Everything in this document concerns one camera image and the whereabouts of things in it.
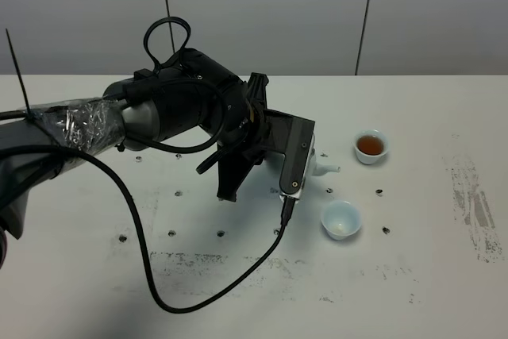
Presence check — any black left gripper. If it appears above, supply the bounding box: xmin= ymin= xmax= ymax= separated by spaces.
xmin=217 ymin=72 xmax=269 ymax=201

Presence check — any pale blue porcelain teapot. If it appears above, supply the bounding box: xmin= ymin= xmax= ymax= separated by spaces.
xmin=264 ymin=144 xmax=341 ymax=181

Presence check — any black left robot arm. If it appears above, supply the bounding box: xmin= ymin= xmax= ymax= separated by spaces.
xmin=1 ymin=48 xmax=272 ymax=240

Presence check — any pale blue porcelain teacup near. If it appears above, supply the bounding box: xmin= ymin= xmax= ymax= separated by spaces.
xmin=321 ymin=200 xmax=362 ymax=241

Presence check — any pale blue porcelain teacup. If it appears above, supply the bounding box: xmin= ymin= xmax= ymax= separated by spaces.
xmin=321 ymin=200 xmax=362 ymax=241
xmin=353 ymin=129 xmax=389 ymax=165

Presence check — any pale blue porcelain teacup far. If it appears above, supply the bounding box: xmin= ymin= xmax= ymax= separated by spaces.
xmin=353 ymin=129 xmax=389 ymax=165

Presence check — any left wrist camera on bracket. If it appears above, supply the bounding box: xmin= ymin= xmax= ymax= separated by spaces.
xmin=263 ymin=110 xmax=315 ymax=199

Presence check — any black left camera cable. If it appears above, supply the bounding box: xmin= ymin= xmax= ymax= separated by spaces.
xmin=0 ymin=16 xmax=297 ymax=314

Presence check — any black cable tie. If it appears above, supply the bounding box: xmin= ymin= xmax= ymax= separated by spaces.
xmin=5 ymin=29 xmax=34 ymax=120

